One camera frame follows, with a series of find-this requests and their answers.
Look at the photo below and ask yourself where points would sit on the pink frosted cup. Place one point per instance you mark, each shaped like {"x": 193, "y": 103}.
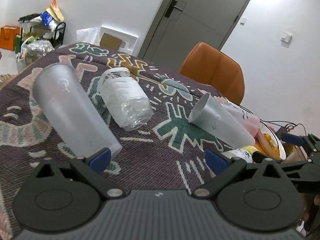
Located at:
{"x": 249, "y": 121}

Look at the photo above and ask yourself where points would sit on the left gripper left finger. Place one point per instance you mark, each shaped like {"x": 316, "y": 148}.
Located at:
{"x": 88, "y": 170}

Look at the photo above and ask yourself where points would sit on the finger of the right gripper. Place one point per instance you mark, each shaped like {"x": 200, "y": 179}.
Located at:
{"x": 293, "y": 139}

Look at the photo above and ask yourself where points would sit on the black storage rack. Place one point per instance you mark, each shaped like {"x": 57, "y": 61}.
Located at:
{"x": 42, "y": 27}

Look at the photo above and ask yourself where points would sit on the white bowl of oranges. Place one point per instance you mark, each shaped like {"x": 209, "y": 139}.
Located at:
{"x": 268, "y": 143}

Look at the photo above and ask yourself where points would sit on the large frosted plastic cup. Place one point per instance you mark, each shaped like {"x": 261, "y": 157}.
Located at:
{"x": 66, "y": 105}

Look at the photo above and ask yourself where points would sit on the grey door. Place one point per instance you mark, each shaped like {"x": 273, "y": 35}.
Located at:
{"x": 169, "y": 40}

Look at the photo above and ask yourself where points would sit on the orange leather chair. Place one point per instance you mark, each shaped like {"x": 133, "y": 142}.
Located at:
{"x": 209, "y": 66}

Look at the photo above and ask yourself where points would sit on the clear bottle yellow label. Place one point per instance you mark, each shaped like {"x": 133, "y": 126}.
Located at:
{"x": 243, "y": 153}

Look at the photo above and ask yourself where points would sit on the clear plastic jar white label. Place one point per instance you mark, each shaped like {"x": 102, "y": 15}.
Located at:
{"x": 125, "y": 100}

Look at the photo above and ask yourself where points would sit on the patterned woven tablecloth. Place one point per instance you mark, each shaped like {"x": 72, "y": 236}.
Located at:
{"x": 69, "y": 172}

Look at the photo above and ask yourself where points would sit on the small white door switch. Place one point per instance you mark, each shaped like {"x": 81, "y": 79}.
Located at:
{"x": 242, "y": 21}

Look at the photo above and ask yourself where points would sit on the orange paper bag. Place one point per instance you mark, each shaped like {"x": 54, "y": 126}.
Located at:
{"x": 8, "y": 35}

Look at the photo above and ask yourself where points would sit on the white wall switch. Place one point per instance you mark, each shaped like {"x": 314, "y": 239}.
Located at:
{"x": 286, "y": 37}

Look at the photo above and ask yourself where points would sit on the white plastic bag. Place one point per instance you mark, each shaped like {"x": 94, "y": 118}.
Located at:
{"x": 88, "y": 35}

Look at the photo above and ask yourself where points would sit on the black door handle lock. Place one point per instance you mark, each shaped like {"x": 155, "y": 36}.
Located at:
{"x": 171, "y": 7}

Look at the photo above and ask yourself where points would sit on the grey frosted cup with drawing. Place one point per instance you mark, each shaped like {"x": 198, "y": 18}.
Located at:
{"x": 209, "y": 115}

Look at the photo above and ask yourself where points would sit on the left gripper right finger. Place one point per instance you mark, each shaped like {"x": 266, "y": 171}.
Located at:
{"x": 226, "y": 171}

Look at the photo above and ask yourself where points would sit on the brown cardboard piece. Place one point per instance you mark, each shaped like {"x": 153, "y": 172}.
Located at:
{"x": 110, "y": 42}

